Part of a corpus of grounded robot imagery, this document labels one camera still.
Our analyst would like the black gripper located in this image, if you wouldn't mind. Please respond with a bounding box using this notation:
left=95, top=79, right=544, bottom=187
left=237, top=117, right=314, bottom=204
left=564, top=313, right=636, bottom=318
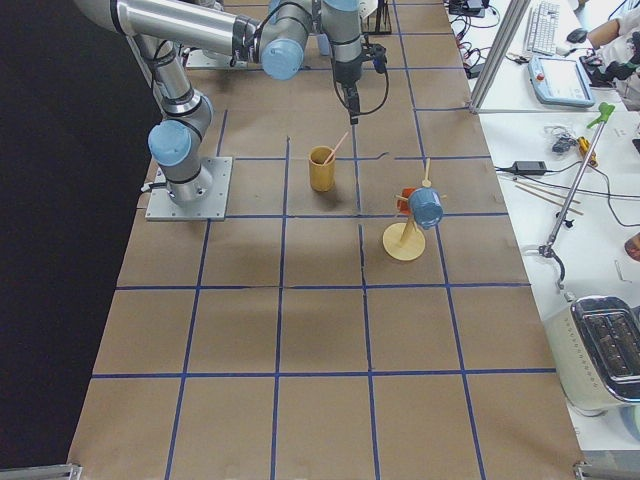
left=332, top=41, right=388, bottom=125

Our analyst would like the pink chopstick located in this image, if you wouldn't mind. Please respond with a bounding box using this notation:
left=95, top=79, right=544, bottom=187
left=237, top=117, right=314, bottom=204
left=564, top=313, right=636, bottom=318
left=323, top=131, right=349, bottom=165

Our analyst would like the bamboo chopstick holder cup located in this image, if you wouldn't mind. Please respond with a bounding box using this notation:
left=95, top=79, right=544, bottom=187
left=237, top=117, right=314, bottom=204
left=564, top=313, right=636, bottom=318
left=308, top=146, right=335, bottom=192

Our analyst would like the orange cup on tree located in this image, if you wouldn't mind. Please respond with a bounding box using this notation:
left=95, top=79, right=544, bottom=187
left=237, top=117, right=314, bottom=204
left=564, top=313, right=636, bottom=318
left=396, top=187, right=416, bottom=215

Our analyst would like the blue cup on tree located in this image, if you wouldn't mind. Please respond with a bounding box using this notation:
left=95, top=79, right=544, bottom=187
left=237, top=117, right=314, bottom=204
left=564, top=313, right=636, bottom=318
left=408, top=187, right=444, bottom=229

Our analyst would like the wooden mug tree stand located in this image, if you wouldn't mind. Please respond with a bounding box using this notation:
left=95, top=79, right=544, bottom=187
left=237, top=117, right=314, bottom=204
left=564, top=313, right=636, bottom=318
left=382, top=158, right=433, bottom=261

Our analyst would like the black power adapter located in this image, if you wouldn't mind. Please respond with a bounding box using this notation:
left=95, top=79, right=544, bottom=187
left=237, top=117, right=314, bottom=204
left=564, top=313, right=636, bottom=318
left=513, top=160, right=548, bottom=176

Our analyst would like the white keyboard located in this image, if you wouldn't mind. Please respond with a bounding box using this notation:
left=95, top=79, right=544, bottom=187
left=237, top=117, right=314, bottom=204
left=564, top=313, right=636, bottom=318
left=523, top=1, right=560, bottom=56

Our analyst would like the teach pendant tablet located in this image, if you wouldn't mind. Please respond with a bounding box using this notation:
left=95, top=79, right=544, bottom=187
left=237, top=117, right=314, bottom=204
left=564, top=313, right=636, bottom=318
left=528, top=56, right=595, bottom=108

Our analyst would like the black computer mouse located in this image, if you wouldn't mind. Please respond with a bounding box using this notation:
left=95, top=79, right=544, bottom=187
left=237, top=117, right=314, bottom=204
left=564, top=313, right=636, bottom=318
left=566, top=28, right=588, bottom=44

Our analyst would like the chrome toaster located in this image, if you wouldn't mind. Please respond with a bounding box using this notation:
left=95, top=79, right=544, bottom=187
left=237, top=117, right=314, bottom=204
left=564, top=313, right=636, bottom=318
left=543, top=295, right=639, bottom=414

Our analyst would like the aluminium frame post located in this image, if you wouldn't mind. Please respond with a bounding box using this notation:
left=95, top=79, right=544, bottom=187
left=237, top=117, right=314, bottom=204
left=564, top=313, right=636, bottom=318
left=468, top=0, right=530, bottom=114

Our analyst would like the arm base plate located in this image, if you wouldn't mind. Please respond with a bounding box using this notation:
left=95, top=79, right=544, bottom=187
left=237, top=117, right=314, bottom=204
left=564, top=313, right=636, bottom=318
left=145, top=156, right=233, bottom=221

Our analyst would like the green handled reacher tool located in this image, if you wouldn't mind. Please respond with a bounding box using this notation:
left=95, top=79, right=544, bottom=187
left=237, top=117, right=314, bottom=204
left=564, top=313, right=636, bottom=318
left=538, top=102, right=615, bottom=258

